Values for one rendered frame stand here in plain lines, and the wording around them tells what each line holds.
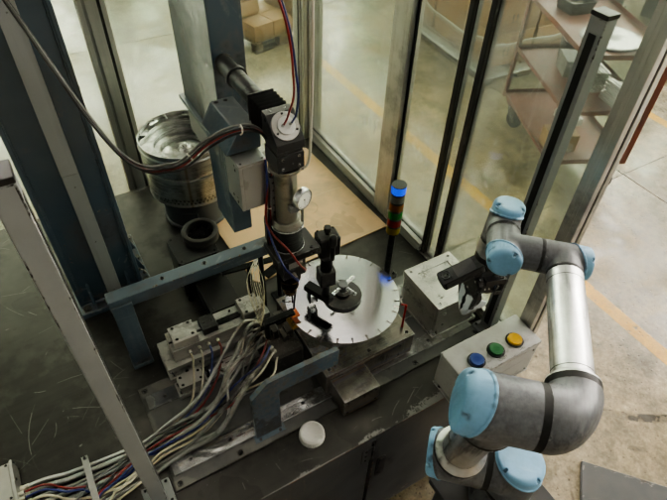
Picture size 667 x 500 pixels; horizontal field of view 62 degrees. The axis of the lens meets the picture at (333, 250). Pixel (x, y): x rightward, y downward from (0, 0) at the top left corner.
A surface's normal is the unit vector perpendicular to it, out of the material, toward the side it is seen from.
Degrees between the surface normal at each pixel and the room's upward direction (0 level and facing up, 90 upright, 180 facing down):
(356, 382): 0
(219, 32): 90
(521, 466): 7
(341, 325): 0
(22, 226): 90
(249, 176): 90
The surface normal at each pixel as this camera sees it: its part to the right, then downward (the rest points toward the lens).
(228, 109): 0.03, -0.70
